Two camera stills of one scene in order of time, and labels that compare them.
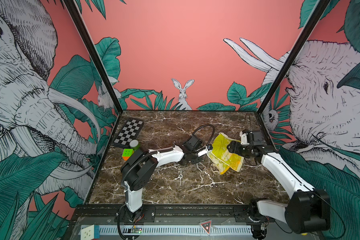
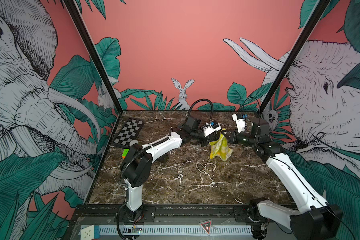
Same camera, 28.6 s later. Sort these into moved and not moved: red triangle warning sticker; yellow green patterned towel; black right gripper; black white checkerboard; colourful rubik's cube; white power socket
Moved: black right gripper; yellow green patterned towel
Not moved: red triangle warning sticker; black white checkerboard; colourful rubik's cube; white power socket
